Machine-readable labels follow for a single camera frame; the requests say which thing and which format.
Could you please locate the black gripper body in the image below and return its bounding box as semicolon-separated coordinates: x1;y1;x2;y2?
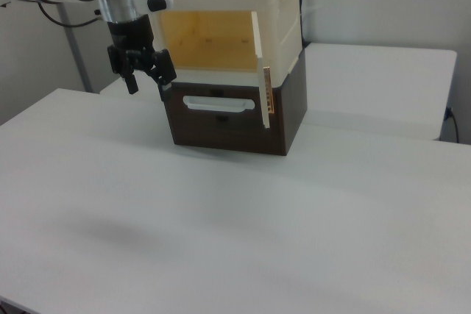
105;15;156;58

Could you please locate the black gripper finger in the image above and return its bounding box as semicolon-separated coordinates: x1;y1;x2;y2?
107;45;139;95
136;48;177;104

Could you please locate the cream plastic cabinet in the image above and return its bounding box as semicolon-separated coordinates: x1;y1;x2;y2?
141;0;303;89

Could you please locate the cream cabinet door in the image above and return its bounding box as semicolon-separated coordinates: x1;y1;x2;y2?
251;11;274;131

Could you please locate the dark brown wooden drawer box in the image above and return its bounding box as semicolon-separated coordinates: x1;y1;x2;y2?
163;49;309;157

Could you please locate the white drawer handle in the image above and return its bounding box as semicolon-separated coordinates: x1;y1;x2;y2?
182;95;255;113

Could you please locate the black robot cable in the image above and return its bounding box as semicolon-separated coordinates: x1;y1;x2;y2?
35;0;102;29

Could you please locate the black wall cable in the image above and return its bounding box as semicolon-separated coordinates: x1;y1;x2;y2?
445;107;461;143

